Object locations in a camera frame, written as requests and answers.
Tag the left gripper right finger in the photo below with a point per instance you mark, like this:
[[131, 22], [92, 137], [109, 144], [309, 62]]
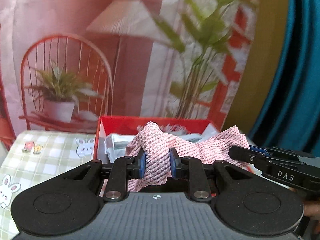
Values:
[[192, 170]]

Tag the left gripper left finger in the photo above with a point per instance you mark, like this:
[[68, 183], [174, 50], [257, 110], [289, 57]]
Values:
[[120, 172]]

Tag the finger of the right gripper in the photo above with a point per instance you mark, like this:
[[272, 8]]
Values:
[[247, 155], [263, 151]]

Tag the printed room backdrop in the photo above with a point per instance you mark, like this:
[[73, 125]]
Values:
[[65, 63]]

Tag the person right hand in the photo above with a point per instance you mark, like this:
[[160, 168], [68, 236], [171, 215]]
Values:
[[312, 209]]

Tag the red cardboard box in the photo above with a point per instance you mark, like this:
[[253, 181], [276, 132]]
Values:
[[192, 130]]

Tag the teal curtain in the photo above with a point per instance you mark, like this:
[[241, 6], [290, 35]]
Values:
[[289, 117]]

